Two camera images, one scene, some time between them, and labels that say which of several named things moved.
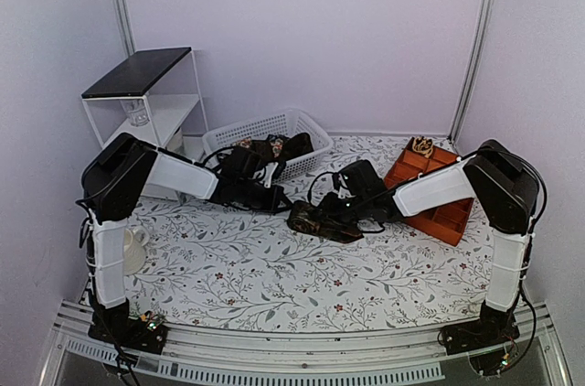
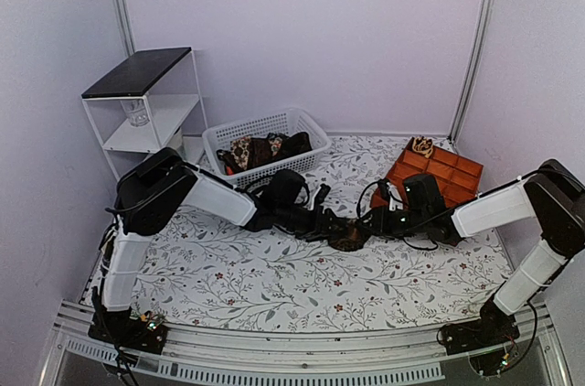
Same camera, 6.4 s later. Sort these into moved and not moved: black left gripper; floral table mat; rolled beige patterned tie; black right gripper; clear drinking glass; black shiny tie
Moved: black right gripper; black left gripper
Not moved: rolled beige patterned tie; black shiny tie; floral table mat; clear drinking glass
